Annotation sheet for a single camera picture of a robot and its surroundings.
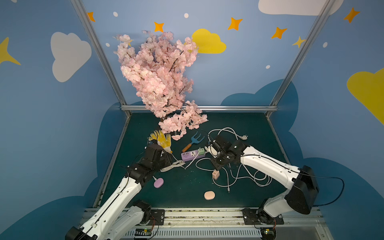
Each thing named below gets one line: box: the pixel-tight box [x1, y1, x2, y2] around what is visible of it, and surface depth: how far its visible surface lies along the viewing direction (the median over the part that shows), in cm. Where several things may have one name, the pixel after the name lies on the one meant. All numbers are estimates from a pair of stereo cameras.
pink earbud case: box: [204, 191, 216, 201], surface depth 82 cm
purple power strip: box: [181, 150, 206, 162], surface depth 97 cm
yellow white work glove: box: [148, 129, 173, 154], surface depth 106 cm
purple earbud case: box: [153, 178, 164, 188], surface depth 86 cm
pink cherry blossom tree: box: [114, 31, 208, 141], surface depth 74 cm
